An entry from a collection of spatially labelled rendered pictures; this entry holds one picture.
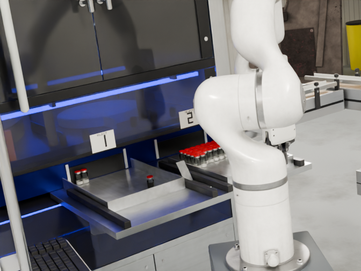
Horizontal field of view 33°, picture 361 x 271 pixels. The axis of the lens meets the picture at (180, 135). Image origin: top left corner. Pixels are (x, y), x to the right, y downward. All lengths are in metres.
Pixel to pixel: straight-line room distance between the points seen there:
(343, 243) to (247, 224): 2.17
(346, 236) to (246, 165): 2.32
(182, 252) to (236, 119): 1.07
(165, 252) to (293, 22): 5.35
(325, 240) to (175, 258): 1.45
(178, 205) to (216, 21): 0.75
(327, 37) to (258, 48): 6.01
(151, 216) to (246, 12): 0.63
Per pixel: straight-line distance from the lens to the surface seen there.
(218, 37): 2.19
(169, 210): 1.71
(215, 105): 1.25
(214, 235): 2.31
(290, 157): 1.95
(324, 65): 7.36
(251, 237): 1.34
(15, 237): 1.34
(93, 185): 2.02
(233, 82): 1.26
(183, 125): 2.13
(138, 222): 1.66
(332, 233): 3.61
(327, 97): 2.73
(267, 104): 1.24
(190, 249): 2.27
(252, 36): 1.33
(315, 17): 7.29
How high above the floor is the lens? 1.49
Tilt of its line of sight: 14 degrees down
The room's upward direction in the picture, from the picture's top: 7 degrees counter-clockwise
